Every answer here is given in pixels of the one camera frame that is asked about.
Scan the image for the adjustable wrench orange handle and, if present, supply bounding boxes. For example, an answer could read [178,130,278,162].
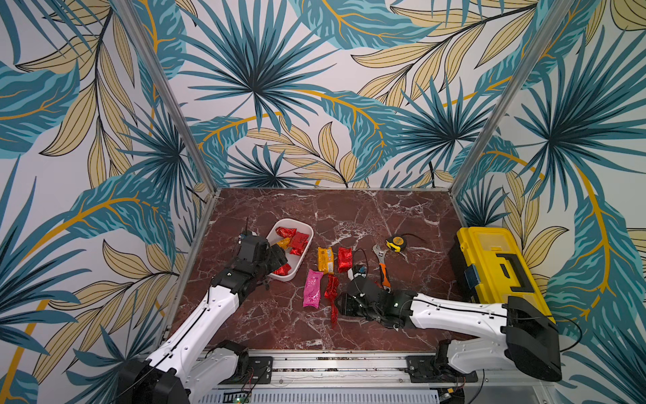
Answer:
[373,244,391,291]

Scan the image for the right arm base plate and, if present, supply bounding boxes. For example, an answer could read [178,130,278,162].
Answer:
[405,355,479,385]

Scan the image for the small red tea bag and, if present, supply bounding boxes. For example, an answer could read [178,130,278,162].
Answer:
[324,274,340,303]

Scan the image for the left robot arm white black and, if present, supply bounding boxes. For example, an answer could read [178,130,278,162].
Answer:
[114,235,288,403]

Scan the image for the yellow black tape measure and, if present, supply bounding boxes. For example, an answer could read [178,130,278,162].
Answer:
[385,235,407,253]

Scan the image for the aluminium front rail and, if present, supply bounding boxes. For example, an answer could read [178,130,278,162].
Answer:
[120,350,551,391]

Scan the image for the long thin red tea bag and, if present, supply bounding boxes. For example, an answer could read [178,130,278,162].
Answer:
[331,301,339,328]

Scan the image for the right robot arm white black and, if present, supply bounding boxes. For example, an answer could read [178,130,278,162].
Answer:
[335,286,562,382]

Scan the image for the red tea bags in box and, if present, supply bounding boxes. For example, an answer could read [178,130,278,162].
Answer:
[276,227,309,275]

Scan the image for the yellow orange tea bag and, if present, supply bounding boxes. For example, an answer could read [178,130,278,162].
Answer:
[317,247,335,274]

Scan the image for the yellow black toolbox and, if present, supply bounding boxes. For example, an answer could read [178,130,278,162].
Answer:
[449,227,558,342]

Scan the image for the white plastic storage box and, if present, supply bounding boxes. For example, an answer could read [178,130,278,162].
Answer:
[267,218,315,282]

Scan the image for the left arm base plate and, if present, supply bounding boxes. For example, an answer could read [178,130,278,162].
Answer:
[220,356,274,386]

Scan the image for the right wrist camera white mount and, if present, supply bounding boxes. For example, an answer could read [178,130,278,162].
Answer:
[348,265,368,280]

